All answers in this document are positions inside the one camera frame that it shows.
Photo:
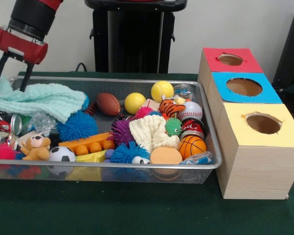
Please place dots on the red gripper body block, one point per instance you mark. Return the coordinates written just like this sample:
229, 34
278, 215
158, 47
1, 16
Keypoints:
22, 46

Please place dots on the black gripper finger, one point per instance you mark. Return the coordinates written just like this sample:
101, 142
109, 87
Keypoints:
0, 67
27, 77

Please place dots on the mint green cloth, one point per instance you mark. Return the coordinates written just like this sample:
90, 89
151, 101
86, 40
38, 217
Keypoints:
44, 98

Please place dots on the cream waffle cloth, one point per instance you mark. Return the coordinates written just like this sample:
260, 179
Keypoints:
149, 132

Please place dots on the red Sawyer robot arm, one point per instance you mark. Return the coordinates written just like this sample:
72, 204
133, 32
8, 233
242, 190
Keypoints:
31, 17

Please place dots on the wooden box with three holes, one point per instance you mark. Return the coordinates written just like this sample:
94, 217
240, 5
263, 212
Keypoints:
254, 171

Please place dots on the blue spiky ball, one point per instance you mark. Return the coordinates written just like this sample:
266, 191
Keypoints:
77, 126

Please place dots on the toy soccer ball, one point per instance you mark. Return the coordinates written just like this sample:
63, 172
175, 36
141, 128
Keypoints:
62, 154

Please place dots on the brown toy football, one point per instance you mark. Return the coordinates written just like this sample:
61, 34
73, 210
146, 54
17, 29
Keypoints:
108, 104

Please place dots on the orange toy vehicle with wheels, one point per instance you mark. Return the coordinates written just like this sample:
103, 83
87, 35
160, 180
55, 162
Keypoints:
88, 142

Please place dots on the yellow smiley ball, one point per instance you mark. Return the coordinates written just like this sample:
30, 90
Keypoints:
134, 103

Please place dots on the plain yellow ball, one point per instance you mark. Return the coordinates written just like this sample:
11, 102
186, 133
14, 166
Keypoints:
162, 91

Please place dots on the dark green table cloth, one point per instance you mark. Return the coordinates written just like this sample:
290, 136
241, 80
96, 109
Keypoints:
112, 210

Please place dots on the orange foam disc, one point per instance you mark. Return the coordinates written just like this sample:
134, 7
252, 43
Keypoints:
165, 155

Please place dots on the toy baseball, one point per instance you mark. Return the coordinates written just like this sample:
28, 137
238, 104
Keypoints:
192, 110

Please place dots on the toy basketball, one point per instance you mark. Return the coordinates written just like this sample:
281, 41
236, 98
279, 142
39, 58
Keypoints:
192, 147

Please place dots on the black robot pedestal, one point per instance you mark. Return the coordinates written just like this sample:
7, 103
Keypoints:
127, 36

